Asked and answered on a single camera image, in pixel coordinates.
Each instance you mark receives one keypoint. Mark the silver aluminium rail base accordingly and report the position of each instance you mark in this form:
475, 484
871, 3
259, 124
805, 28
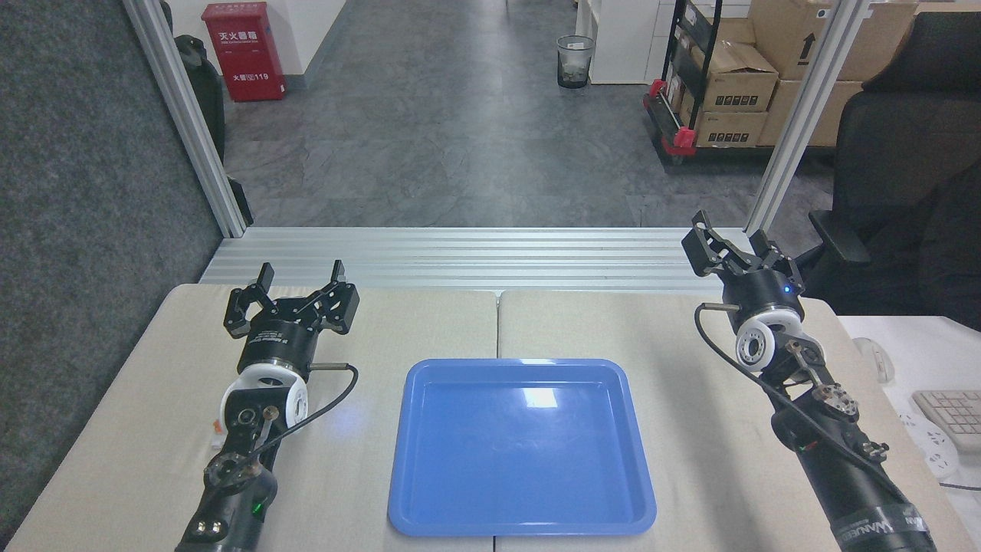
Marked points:
475, 261

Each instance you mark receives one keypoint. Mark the white desk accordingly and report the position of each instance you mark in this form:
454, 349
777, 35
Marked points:
920, 353

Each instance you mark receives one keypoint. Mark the blue plastic tray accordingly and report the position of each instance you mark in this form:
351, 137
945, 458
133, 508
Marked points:
521, 452

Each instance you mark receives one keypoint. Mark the black office chair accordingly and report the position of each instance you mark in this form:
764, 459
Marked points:
904, 176

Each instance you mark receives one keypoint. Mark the black mesh trash bin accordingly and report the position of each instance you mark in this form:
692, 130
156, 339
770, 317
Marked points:
575, 61

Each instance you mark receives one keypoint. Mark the black cart with red corners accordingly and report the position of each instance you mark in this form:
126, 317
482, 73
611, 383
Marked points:
682, 142

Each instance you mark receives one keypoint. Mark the white orange switch part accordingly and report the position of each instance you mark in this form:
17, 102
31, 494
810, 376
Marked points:
217, 424

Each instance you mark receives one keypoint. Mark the cardboard box with open flap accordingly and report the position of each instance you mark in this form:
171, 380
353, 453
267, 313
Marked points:
739, 80

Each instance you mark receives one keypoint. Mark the silver aluminium post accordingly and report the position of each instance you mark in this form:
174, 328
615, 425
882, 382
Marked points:
805, 115
188, 115

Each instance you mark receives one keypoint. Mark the white cabinet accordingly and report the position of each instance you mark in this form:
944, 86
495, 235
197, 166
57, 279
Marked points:
621, 38

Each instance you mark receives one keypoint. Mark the white keyboard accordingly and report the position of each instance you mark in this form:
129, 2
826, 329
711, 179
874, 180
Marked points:
958, 418

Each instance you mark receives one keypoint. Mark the large cardboard box with arrow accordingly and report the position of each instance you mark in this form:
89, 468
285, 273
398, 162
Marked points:
789, 34

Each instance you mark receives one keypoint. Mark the black object behind post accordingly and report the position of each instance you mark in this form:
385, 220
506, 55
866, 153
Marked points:
205, 92

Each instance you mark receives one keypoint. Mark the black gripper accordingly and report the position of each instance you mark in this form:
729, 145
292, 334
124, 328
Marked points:
280, 345
759, 295

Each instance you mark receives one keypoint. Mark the small flat cardboard box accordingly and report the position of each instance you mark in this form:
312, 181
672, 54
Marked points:
728, 129

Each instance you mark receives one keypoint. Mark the plain brown cardboard box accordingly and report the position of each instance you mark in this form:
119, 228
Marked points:
831, 115

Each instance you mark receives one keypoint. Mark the red fire extinguisher box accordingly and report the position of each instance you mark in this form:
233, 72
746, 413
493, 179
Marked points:
245, 50

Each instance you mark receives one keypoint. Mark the white computer mouse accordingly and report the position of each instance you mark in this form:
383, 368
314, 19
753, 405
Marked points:
877, 359

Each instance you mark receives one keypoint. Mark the white power strip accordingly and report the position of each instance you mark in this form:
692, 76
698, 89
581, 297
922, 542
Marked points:
931, 448

